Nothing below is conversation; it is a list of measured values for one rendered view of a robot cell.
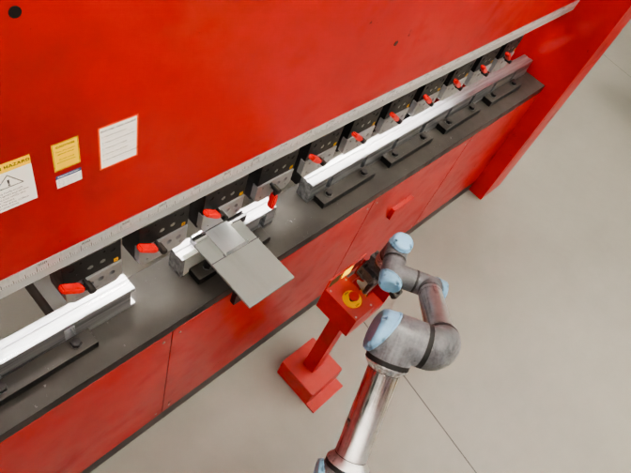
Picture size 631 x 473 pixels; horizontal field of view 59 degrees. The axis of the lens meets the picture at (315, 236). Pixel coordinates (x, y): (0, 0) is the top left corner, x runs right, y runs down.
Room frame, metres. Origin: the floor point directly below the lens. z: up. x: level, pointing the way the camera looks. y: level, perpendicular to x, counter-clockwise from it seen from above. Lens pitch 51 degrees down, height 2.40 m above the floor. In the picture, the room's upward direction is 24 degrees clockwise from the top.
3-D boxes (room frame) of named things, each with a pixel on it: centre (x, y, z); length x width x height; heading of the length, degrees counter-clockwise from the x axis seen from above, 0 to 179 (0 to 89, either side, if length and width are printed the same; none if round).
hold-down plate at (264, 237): (1.03, 0.23, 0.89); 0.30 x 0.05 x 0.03; 153
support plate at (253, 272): (0.95, 0.17, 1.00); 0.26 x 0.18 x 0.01; 63
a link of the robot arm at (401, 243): (1.22, -0.26, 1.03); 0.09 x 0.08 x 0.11; 5
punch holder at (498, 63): (2.43, -0.41, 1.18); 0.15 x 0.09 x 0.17; 153
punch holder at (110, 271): (0.64, 0.49, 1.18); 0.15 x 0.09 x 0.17; 153
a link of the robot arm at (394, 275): (1.12, -0.29, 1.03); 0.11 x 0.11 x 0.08; 5
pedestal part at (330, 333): (1.19, -0.22, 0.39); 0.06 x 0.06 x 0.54; 63
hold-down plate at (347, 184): (1.53, -0.03, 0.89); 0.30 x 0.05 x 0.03; 153
